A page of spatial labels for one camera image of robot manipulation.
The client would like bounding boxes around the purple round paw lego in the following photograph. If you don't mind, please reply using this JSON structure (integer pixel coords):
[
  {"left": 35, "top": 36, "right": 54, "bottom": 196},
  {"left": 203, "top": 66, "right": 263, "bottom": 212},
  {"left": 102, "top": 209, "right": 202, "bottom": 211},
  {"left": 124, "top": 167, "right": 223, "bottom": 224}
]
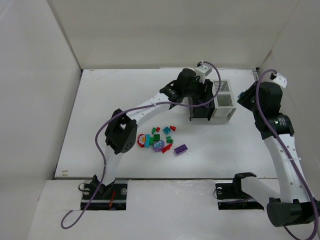
[{"left": 152, "top": 140, "right": 165, "bottom": 153}]

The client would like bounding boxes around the red flower lego brick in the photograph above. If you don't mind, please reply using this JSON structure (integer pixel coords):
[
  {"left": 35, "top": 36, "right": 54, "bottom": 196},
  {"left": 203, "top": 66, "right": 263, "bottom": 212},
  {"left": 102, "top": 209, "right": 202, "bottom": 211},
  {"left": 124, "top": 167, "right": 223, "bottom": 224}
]
[{"left": 136, "top": 133, "right": 147, "bottom": 148}]

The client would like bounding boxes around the long teal lego brick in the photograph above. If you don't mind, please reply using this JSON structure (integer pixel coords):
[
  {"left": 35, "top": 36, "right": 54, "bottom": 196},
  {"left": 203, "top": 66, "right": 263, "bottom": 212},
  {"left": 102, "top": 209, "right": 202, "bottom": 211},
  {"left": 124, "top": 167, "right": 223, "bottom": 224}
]
[{"left": 144, "top": 134, "right": 154, "bottom": 148}]

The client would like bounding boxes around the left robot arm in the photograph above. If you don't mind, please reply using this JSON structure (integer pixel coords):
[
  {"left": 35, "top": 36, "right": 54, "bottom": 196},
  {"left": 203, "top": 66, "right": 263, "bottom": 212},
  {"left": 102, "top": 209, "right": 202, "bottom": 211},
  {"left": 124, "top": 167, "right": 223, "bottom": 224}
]
[{"left": 92, "top": 64, "right": 218, "bottom": 194}]

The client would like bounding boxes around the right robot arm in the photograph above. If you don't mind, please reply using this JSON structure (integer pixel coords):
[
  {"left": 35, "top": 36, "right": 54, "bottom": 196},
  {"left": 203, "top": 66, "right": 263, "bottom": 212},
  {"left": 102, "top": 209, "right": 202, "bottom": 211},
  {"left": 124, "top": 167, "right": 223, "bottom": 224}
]
[{"left": 237, "top": 81, "right": 320, "bottom": 228}]

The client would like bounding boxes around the black slatted container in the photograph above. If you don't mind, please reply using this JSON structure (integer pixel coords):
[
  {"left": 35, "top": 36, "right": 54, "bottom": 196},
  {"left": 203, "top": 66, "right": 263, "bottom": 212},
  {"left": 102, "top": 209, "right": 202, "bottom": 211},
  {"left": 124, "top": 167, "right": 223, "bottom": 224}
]
[{"left": 188, "top": 91, "right": 215, "bottom": 121}]

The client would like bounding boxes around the white slatted container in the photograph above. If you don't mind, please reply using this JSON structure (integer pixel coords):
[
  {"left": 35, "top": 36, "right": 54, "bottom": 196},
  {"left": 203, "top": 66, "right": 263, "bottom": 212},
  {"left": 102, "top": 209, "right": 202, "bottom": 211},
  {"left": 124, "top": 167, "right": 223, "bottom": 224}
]
[{"left": 212, "top": 79, "right": 237, "bottom": 121}]

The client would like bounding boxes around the red slope lego upper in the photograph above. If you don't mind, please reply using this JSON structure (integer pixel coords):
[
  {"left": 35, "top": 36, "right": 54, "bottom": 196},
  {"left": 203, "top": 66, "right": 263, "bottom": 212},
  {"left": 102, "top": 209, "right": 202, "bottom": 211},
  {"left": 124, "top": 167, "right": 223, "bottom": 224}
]
[{"left": 169, "top": 125, "right": 176, "bottom": 132}]

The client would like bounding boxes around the teal square lego brick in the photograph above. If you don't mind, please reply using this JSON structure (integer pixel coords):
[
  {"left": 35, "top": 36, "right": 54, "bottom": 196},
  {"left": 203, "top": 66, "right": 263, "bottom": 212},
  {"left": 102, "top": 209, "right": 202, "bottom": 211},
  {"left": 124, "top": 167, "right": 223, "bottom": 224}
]
[{"left": 163, "top": 127, "right": 172, "bottom": 135}]

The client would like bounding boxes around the green square lego brick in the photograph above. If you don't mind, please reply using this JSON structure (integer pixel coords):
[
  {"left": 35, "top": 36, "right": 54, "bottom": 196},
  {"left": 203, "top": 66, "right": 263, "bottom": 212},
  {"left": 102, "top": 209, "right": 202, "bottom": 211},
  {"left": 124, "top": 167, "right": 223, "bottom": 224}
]
[{"left": 166, "top": 139, "right": 174, "bottom": 144}]

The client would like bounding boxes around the long red lego piece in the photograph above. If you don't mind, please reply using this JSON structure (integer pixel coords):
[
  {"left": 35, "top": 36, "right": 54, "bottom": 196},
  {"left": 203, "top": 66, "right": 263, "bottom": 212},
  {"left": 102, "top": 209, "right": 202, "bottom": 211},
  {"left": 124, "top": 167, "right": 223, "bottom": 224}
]
[{"left": 161, "top": 143, "right": 173, "bottom": 153}]

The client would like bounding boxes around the purple rectangular lego brick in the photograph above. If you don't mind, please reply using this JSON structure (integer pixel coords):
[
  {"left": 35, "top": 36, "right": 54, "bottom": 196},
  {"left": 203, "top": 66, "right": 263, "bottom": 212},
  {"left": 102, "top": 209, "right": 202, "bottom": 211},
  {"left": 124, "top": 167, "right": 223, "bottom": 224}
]
[{"left": 174, "top": 144, "right": 188, "bottom": 155}]

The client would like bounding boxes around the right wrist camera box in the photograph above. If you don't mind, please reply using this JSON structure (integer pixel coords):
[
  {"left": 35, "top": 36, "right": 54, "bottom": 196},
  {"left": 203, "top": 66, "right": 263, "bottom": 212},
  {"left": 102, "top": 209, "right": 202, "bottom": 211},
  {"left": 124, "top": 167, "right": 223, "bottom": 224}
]
[{"left": 269, "top": 72, "right": 288, "bottom": 89}]

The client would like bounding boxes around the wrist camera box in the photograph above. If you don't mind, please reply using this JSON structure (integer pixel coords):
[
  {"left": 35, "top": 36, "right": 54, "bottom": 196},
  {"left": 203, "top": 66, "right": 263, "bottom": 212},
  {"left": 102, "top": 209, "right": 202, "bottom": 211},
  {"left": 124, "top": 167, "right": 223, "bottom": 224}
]
[
  {"left": 269, "top": 72, "right": 288, "bottom": 89},
  {"left": 194, "top": 62, "right": 212, "bottom": 79}
]

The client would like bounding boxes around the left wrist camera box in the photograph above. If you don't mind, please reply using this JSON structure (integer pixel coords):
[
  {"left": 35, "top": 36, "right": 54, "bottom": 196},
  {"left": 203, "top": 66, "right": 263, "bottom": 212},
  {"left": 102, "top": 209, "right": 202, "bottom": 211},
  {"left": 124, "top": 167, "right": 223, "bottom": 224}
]
[{"left": 194, "top": 62, "right": 212, "bottom": 79}]

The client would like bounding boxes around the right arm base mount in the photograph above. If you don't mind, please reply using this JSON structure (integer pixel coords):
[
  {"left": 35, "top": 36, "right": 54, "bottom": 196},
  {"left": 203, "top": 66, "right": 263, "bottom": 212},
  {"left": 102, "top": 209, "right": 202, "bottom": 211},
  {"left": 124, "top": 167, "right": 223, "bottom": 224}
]
[{"left": 213, "top": 172, "right": 264, "bottom": 211}]

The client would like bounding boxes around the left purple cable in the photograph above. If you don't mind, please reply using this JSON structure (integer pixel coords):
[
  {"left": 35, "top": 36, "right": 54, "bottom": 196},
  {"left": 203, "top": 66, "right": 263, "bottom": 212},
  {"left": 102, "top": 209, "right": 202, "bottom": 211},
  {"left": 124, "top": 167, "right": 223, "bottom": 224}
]
[{"left": 60, "top": 60, "right": 222, "bottom": 230}]

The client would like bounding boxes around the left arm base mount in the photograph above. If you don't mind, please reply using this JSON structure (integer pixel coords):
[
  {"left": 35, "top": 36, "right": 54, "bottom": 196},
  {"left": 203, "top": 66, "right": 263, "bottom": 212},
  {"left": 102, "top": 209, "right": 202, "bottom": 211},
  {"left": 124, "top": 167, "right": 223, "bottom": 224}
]
[{"left": 78, "top": 179, "right": 128, "bottom": 211}]

